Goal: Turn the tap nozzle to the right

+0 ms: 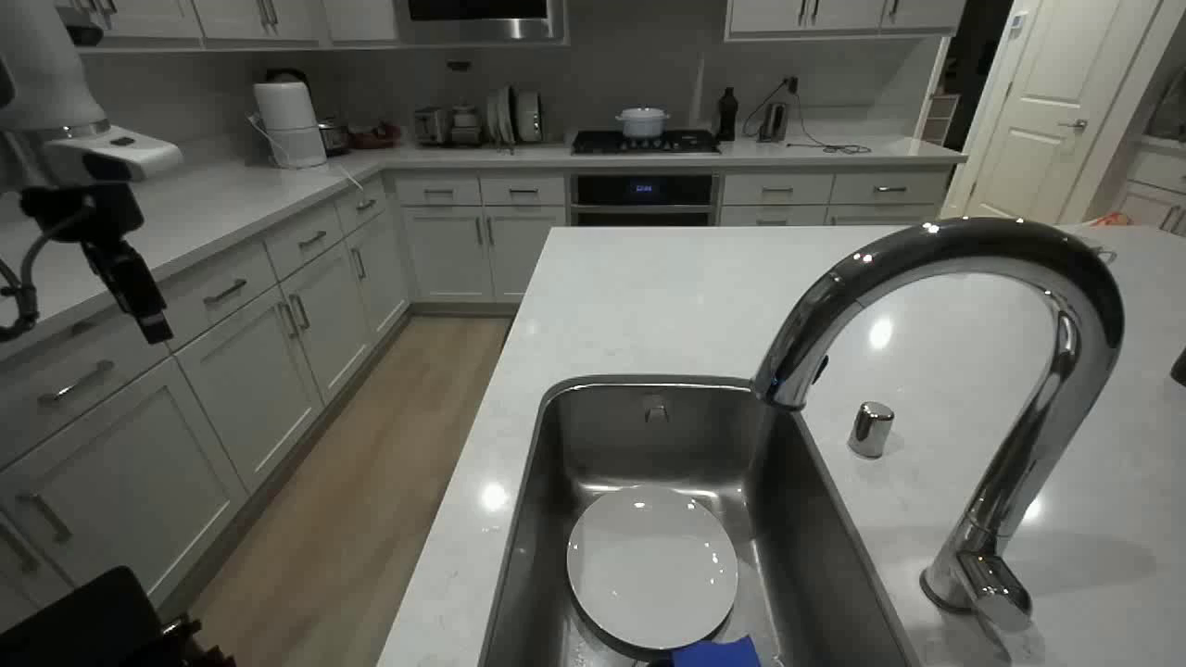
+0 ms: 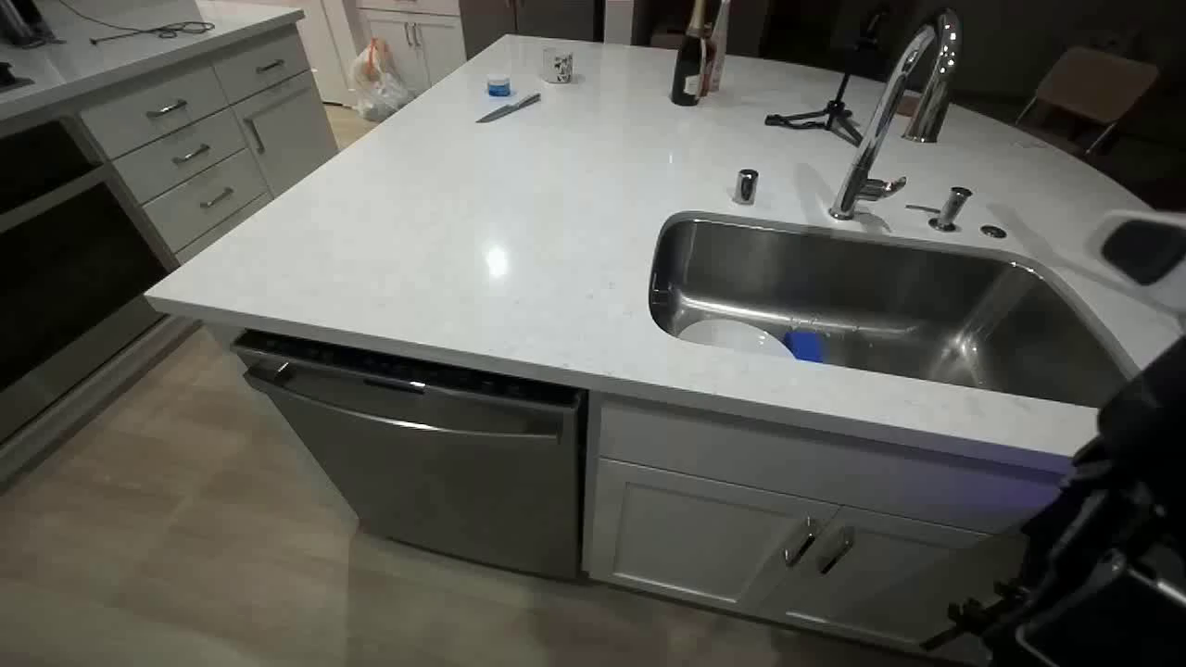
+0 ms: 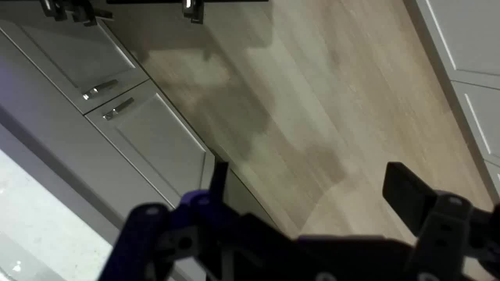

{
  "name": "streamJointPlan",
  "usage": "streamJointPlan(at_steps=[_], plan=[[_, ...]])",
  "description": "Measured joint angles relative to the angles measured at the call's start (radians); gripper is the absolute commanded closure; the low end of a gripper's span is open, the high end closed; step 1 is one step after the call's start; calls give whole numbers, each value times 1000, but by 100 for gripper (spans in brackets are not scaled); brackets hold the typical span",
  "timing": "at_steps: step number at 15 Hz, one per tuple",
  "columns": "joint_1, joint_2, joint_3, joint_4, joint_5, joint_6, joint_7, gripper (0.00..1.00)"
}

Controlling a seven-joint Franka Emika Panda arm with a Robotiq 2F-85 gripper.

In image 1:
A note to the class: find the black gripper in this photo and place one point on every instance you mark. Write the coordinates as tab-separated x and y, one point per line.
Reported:
79	210

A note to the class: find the chrome gooseneck kitchen faucet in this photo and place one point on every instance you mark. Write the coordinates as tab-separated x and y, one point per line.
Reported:
1074	321

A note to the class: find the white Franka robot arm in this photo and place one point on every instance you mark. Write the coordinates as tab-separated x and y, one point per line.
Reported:
38	60

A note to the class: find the long white lower cabinet run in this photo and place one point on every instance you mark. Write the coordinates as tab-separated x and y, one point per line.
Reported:
247	355

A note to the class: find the white kettle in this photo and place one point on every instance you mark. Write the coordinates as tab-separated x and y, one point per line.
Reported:
289	123

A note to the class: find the dark small bowl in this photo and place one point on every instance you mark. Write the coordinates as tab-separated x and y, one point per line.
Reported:
370	136

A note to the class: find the black bulky object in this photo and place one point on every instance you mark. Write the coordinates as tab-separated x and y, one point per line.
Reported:
98	623

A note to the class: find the white lower cabinets beside oven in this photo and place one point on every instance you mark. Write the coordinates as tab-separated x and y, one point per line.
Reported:
476	241

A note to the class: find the glass storage jars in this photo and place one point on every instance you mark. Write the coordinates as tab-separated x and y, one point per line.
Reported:
449	127

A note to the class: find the stacked plates on rack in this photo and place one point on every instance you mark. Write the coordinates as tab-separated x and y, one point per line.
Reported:
511	116

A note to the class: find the steel range hood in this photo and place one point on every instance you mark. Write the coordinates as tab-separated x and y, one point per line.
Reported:
479	17

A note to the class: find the black built-in oven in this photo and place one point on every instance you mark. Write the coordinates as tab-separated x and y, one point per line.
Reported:
641	195

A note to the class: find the black gas cooktop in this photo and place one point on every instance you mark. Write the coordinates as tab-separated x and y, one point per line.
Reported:
641	143

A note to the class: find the white cooking pot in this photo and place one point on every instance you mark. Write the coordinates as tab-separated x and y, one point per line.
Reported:
641	123

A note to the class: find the white round plate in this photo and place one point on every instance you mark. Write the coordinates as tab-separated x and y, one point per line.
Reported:
648	570

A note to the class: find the dark bottle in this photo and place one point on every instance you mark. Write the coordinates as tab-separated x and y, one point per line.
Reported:
726	113

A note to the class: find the blue sponge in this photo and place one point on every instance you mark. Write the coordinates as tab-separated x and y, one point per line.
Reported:
717	652

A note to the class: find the white drawer cabinets beside oven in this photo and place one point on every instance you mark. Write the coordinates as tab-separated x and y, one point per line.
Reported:
838	195

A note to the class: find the stainless steel sink basin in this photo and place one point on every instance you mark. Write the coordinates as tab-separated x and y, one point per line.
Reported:
801	541

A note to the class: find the chrome soap dispenser pump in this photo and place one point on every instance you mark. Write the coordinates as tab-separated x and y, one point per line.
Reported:
871	426

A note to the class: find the white panel door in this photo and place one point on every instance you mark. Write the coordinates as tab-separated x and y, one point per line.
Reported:
1050	113

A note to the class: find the small black object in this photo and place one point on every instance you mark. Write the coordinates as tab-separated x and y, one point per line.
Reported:
1179	367

